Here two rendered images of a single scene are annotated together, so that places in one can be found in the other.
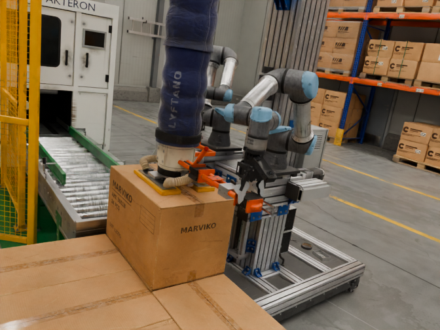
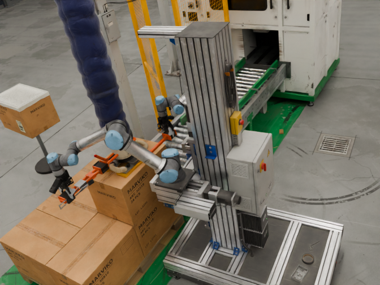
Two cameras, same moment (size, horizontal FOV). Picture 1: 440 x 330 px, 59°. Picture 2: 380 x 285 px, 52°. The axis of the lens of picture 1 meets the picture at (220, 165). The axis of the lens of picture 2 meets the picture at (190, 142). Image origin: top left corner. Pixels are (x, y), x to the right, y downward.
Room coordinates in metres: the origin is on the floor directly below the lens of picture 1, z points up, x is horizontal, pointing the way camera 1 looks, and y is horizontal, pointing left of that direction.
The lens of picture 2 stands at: (1.74, -2.45, 2.79)
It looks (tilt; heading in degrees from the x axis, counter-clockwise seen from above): 34 degrees down; 75
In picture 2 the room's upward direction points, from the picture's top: 11 degrees counter-clockwise
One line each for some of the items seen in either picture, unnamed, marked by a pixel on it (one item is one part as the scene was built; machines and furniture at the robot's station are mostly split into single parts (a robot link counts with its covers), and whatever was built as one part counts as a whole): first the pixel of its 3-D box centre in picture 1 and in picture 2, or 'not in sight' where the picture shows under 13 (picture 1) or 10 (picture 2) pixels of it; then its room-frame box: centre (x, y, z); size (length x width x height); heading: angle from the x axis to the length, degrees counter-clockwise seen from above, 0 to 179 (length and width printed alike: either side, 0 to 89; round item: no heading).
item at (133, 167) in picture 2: (189, 176); (134, 161); (1.93, 0.15, 0.97); 0.34 x 0.10 x 0.05; 36
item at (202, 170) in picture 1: (201, 173); (100, 167); (1.67, 0.08, 1.07); 0.10 x 0.08 x 0.06; 126
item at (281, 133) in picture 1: (279, 137); (171, 159); (2.14, -0.31, 1.20); 0.13 x 0.12 x 0.14; 66
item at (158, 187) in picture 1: (156, 178); not in sight; (1.82, 0.30, 0.97); 0.34 x 0.10 x 0.05; 36
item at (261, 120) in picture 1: (260, 122); (54, 161); (1.41, -0.12, 1.37); 0.09 x 0.08 x 0.11; 156
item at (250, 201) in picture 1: (248, 201); (66, 196); (1.39, -0.13, 1.07); 0.08 x 0.07 x 0.05; 36
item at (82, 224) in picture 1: (134, 218); not in sight; (2.17, 0.46, 0.58); 0.70 x 0.03 x 0.06; 127
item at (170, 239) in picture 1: (165, 217); (131, 178); (1.88, 0.24, 0.75); 0.60 x 0.40 x 0.40; 37
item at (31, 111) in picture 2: not in sight; (25, 109); (1.05, 2.09, 0.82); 0.60 x 0.40 x 0.40; 122
